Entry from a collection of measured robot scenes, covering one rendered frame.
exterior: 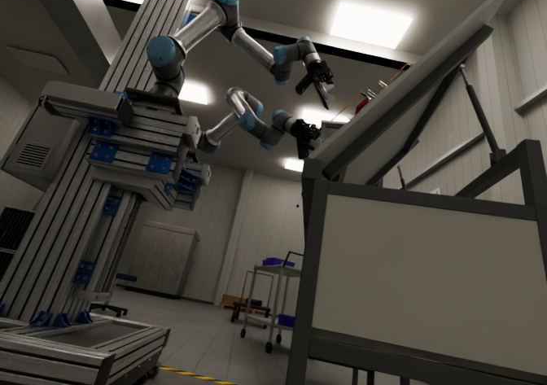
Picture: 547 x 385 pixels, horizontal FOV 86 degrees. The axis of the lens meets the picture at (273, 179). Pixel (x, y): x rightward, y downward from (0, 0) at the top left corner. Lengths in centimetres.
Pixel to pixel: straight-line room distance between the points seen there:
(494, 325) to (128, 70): 177
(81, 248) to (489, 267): 139
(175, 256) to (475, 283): 928
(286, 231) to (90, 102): 1044
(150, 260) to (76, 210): 851
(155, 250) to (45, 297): 856
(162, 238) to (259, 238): 347
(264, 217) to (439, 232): 1069
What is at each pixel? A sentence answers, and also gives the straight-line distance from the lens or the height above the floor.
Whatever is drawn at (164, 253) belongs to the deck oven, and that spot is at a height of 121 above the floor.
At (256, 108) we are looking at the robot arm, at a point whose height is 143.
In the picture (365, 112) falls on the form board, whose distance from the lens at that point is 98.
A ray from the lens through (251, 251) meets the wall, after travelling 1117.
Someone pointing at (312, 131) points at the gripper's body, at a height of 113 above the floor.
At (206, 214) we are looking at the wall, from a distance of 1152.
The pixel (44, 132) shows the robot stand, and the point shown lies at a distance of 169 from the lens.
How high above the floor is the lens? 46
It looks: 22 degrees up
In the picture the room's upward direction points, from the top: 11 degrees clockwise
